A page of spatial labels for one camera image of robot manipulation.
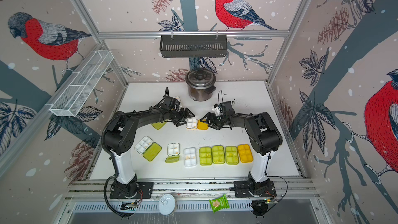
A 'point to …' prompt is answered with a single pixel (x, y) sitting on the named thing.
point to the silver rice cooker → (200, 82)
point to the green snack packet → (219, 203)
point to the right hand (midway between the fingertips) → (205, 120)
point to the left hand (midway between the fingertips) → (193, 116)
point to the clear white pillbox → (190, 156)
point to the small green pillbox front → (173, 152)
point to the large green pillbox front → (218, 154)
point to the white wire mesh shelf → (69, 99)
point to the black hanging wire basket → (193, 46)
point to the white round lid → (167, 204)
